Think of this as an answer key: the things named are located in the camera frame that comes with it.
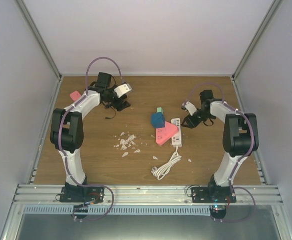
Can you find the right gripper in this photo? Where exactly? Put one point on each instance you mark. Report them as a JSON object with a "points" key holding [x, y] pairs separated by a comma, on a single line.
{"points": [[192, 123]]}

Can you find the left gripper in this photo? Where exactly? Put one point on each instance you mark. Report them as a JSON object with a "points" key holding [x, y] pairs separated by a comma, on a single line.
{"points": [[117, 103]]}

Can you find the black power adapter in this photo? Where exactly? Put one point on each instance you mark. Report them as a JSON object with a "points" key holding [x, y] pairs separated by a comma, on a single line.
{"points": [[121, 105]]}

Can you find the large pink socket block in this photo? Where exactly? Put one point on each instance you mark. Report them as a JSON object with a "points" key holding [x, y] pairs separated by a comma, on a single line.
{"points": [[166, 133]]}

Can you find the blue cube socket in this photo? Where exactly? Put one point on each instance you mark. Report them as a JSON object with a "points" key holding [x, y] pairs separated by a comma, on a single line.
{"points": [[158, 120]]}

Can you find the mint green plug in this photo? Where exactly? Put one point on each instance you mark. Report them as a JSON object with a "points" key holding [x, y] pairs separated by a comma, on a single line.
{"points": [[160, 110]]}

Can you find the small pink plug adapter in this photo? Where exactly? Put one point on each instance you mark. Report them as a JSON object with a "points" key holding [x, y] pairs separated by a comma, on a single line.
{"points": [[75, 96]]}

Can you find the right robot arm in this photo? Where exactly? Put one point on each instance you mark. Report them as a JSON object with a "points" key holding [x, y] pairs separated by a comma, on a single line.
{"points": [[240, 139]]}

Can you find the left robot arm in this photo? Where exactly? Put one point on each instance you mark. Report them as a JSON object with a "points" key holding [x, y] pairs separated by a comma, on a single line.
{"points": [[67, 131]]}

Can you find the white power strip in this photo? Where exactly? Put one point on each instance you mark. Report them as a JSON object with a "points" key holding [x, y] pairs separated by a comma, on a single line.
{"points": [[176, 140]]}

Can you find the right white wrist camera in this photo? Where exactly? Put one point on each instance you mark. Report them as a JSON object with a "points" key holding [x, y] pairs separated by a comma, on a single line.
{"points": [[189, 107]]}

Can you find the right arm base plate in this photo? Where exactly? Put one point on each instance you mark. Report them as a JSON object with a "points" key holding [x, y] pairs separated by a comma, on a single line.
{"points": [[215, 195]]}

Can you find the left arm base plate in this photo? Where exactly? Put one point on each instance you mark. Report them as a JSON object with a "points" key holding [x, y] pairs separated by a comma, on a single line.
{"points": [[78, 194]]}

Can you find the left aluminium frame post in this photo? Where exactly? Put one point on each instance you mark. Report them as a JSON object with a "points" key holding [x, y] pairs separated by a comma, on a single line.
{"points": [[30, 22]]}

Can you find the aluminium frame post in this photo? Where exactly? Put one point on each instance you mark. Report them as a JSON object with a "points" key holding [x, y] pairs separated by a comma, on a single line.
{"points": [[30, 22], [275, 4]]}

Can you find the aluminium front rail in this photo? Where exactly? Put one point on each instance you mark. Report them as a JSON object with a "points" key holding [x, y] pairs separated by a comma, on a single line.
{"points": [[139, 195]]}

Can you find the grey slotted cable duct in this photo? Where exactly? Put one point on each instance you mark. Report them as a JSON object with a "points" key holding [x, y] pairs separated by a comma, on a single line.
{"points": [[124, 210]]}

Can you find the right aluminium frame post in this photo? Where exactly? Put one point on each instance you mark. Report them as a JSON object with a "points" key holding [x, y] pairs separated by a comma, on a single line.
{"points": [[275, 4]]}

